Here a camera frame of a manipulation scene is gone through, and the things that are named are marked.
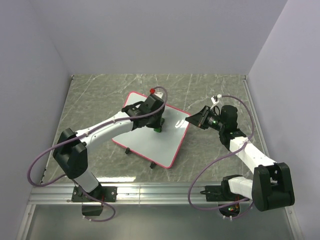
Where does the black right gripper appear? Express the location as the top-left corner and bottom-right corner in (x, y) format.
(185, 105), (225, 132)

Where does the green whiteboard eraser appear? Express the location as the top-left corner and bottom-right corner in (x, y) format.
(153, 118), (165, 133)

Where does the pink framed whiteboard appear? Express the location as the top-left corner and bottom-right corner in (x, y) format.
(112, 104), (190, 169)

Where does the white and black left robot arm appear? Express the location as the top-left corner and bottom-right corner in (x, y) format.
(52, 92), (165, 201)

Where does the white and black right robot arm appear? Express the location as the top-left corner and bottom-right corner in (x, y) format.
(185, 105), (295, 212)

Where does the black left whiteboard clip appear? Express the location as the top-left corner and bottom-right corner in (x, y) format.
(125, 148), (131, 155)

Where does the black whiteboard clip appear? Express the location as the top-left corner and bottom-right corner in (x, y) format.
(125, 148), (131, 155)
(149, 162), (157, 169)

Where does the black right whiteboard clip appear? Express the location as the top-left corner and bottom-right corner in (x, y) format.
(149, 162), (157, 169)

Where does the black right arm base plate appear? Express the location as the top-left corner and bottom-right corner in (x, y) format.
(200, 185), (239, 202)

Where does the aluminium mounting rail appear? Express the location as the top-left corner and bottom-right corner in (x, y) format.
(28, 183), (292, 205)

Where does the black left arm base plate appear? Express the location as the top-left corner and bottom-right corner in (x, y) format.
(71, 186), (117, 203)

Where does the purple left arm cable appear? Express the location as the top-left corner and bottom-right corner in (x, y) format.
(26, 85), (168, 223)

